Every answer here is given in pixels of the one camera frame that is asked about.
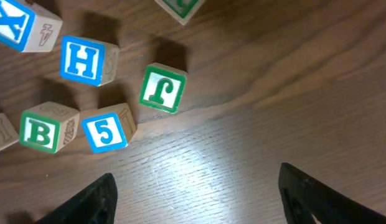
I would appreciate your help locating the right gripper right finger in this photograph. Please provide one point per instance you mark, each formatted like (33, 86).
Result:
(307, 200)

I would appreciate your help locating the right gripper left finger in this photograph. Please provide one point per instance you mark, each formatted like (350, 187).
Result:
(95, 204)

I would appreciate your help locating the blue 5 block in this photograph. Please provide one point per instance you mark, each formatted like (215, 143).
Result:
(110, 128)

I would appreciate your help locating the green B block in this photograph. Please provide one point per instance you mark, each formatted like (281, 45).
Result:
(48, 127)

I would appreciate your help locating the blue P block centre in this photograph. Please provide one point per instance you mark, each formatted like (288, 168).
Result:
(8, 135)

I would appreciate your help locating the green J block right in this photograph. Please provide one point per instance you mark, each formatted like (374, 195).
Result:
(163, 87)

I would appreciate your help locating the blue H block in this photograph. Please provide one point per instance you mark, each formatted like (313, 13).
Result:
(88, 61)

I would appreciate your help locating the blue X block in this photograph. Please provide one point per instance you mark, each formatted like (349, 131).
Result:
(28, 27)

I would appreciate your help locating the green R block right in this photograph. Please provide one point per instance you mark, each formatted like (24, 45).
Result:
(181, 10)

